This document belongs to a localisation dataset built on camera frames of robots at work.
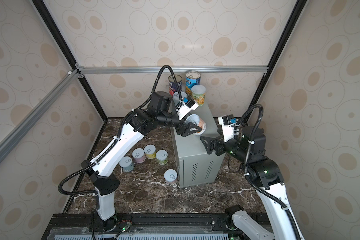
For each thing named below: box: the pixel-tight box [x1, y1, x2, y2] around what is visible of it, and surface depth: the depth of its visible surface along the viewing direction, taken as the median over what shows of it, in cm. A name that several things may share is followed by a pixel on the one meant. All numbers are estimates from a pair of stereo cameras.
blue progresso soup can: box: [185, 70, 201, 97], surface depth 80 cm
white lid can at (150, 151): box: [144, 144, 157, 160], surface depth 96 cm
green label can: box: [156, 149, 169, 165], surface depth 94 cm
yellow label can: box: [191, 84, 207, 106], surface depth 76 cm
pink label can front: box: [164, 168, 178, 185], surface depth 85 cm
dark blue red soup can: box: [168, 74, 182, 96], surface depth 79 cm
